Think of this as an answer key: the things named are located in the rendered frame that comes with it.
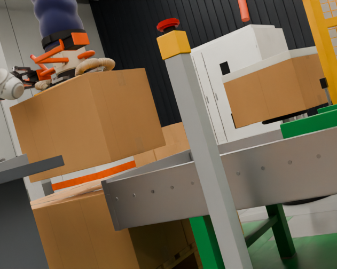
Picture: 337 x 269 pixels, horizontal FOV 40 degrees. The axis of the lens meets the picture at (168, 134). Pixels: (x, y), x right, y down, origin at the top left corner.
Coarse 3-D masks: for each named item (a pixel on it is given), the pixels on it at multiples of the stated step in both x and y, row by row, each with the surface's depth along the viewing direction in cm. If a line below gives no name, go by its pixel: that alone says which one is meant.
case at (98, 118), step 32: (64, 96) 210; (96, 96) 201; (128, 96) 217; (32, 128) 227; (64, 128) 213; (96, 128) 201; (128, 128) 212; (160, 128) 230; (32, 160) 232; (64, 160) 217; (96, 160) 205
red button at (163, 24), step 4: (164, 20) 138; (168, 20) 137; (172, 20) 137; (176, 20) 138; (160, 24) 138; (164, 24) 137; (168, 24) 137; (172, 24) 138; (176, 24) 139; (160, 28) 139; (164, 28) 139; (168, 28) 139; (172, 28) 139; (164, 32) 139; (168, 32) 139
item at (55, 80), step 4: (92, 68) 224; (96, 68) 222; (100, 68) 224; (88, 72) 225; (92, 72) 224; (68, 76) 224; (52, 80) 239; (56, 80) 223; (60, 80) 221; (64, 80) 223; (56, 84) 240
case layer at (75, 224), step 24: (72, 192) 276; (96, 192) 222; (48, 216) 229; (72, 216) 220; (96, 216) 211; (48, 240) 231; (72, 240) 222; (96, 240) 213; (120, 240) 205; (144, 240) 209; (168, 240) 223; (192, 240) 239; (48, 264) 234; (72, 264) 225; (96, 264) 216; (120, 264) 208; (144, 264) 205
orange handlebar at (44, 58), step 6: (60, 48) 198; (42, 54) 204; (48, 54) 202; (54, 54) 202; (84, 54) 223; (90, 54) 223; (36, 60) 207; (42, 60) 207; (48, 60) 214; (54, 60) 217; (60, 60) 220; (66, 60) 223; (42, 72) 241; (48, 72) 239; (54, 72) 242; (24, 84) 250
